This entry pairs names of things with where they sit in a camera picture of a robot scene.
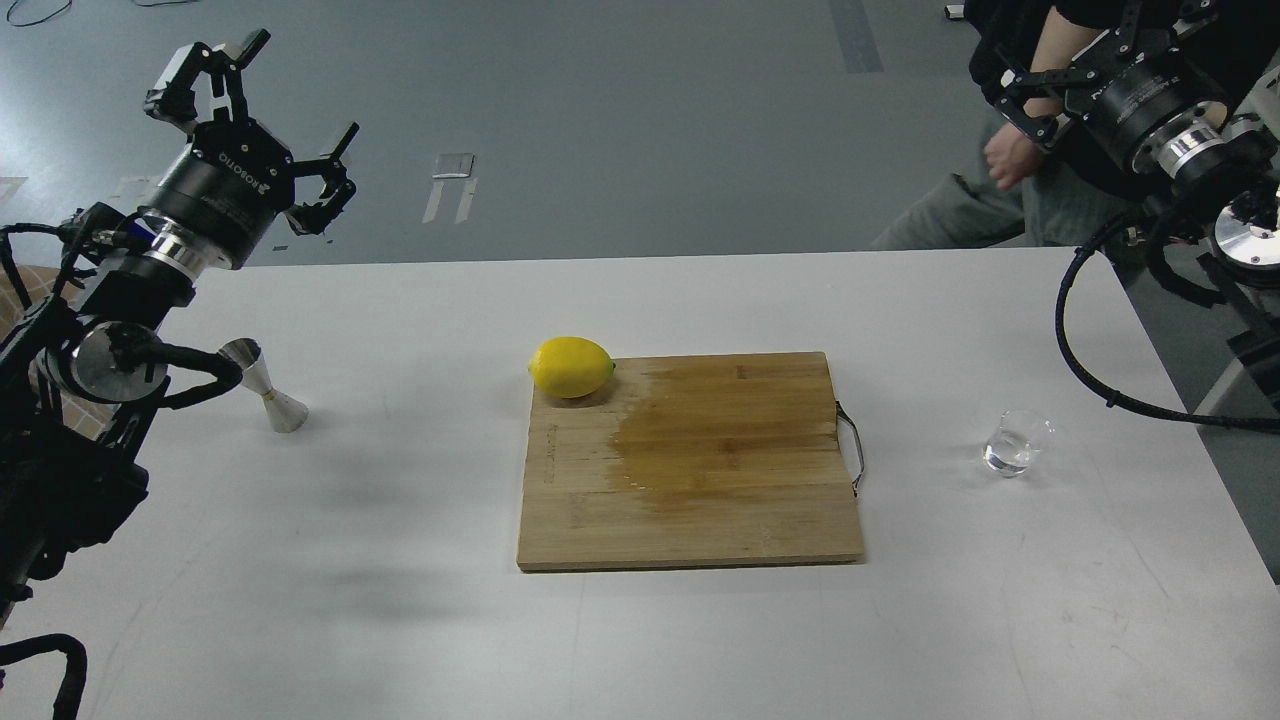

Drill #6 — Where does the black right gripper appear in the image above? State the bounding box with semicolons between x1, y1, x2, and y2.
995;1;1228;177

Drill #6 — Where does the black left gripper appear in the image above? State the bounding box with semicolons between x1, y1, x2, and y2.
143;28;360;272

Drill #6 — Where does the steel jigger measuring cup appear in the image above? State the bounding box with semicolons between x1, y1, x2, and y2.
218;338;310;434

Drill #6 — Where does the clear glass cup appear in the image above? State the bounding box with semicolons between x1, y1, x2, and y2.
980;409;1057;478

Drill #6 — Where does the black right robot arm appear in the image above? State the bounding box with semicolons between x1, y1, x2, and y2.
993;1;1277;434

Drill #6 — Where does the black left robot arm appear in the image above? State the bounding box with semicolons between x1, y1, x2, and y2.
1;29;358;618

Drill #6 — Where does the person's bare forearm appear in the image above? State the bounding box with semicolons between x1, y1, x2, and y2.
1023;5;1101;118

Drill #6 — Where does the person's bare hand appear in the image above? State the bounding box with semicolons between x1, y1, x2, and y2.
982;120;1050;192

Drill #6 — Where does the beige checkered cloth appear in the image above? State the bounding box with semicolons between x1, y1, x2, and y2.
0;265;58;340

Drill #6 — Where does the yellow lemon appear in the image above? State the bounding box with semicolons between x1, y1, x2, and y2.
527;336;616;398

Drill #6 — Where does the bamboo cutting board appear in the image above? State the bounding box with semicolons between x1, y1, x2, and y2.
515;351;865;573

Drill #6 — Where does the black cable on floor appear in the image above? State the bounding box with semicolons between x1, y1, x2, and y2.
5;0;76;28

